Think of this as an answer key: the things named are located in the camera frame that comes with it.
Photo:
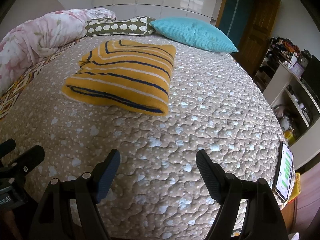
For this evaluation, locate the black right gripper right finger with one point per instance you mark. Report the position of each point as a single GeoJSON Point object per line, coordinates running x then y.
{"type": "Point", "coordinates": [263, 218]}

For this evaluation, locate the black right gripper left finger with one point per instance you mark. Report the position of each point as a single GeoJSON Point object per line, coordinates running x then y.
{"type": "Point", "coordinates": [68, 209]}

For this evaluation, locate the yellow striped knit garment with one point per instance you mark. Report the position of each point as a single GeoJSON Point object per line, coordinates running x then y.
{"type": "Point", "coordinates": [128, 74]}

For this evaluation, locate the smartphone with lit screen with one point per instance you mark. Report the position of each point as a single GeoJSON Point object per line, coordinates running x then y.
{"type": "Point", "coordinates": [284, 171]}

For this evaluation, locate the yellow box under phone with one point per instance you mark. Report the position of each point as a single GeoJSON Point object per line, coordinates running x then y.
{"type": "Point", "coordinates": [296, 188]}

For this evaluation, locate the beige dotted quilted bedspread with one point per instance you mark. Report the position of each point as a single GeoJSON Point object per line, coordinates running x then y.
{"type": "Point", "coordinates": [158, 192]}

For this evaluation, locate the white cluttered shelf unit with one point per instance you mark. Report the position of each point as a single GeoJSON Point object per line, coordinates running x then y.
{"type": "Point", "coordinates": [293, 94]}

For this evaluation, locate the small desk clock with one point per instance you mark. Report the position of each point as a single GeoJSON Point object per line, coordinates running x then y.
{"type": "Point", "coordinates": [304, 58]}

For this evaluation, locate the pink floral comforter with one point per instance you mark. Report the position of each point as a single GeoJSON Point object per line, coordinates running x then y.
{"type": "Point", "coordinates": [36, 39]}

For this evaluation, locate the turquoise pillow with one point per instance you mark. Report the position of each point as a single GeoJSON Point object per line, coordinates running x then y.
{"type": "Point", "coordinates": [195, 33]}

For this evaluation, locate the olive sheep print pillow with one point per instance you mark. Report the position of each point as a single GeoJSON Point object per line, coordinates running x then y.
{"type": "Point", "coordinates": [136, 26]}

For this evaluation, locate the brown wooden door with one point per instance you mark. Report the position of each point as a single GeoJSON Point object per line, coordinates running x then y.
{"type": "Point", "coordinates": [248, 24]}

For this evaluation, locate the pink rounded headboard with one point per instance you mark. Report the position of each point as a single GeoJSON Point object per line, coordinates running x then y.
{"type": "Point", "coordinates": [23, 10]}

